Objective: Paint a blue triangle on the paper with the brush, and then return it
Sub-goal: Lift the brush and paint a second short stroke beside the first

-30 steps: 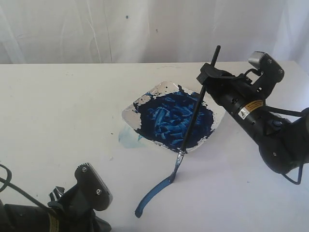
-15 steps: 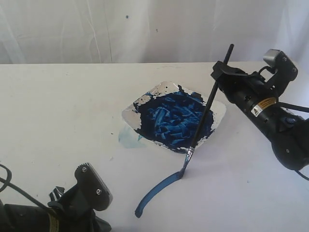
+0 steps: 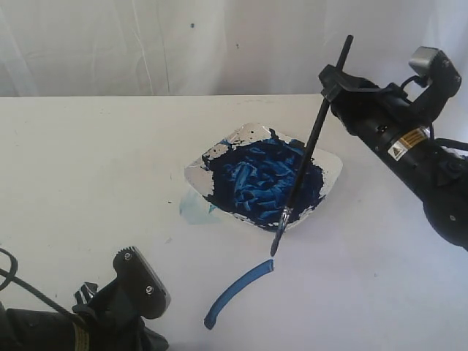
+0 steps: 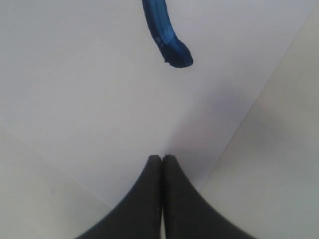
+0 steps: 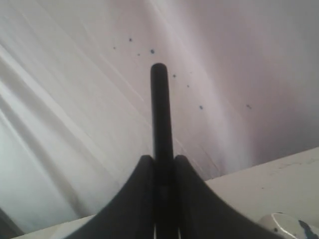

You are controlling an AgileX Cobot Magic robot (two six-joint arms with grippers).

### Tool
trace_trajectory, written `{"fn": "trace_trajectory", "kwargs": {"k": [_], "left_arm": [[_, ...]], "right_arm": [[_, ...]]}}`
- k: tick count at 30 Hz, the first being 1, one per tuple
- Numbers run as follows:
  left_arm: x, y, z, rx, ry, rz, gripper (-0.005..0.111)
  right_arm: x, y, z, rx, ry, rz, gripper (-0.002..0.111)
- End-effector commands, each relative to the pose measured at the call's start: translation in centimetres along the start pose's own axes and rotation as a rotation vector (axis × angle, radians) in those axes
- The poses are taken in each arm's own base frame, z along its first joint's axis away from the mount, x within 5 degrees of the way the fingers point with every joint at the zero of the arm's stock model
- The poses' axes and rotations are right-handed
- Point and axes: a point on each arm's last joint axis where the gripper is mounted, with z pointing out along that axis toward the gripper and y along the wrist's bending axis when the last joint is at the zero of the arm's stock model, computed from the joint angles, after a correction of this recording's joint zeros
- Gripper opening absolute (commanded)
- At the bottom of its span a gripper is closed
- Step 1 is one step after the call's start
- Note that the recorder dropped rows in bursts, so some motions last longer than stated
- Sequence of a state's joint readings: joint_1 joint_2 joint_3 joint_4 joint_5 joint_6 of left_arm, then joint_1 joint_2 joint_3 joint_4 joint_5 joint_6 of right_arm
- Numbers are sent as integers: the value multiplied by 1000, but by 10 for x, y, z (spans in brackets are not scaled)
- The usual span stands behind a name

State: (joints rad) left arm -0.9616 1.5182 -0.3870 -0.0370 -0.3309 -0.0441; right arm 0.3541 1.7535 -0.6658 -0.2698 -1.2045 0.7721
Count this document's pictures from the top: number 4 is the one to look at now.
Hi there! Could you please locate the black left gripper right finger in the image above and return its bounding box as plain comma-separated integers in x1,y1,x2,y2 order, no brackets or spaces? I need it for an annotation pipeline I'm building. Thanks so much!
162,155,246,239

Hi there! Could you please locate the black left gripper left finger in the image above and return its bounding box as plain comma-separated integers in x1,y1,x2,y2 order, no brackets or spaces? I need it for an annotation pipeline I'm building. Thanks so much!
81,155,162,239

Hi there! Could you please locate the white paper sheet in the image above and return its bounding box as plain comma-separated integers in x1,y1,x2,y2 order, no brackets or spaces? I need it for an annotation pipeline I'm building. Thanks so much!
0,0,317,206

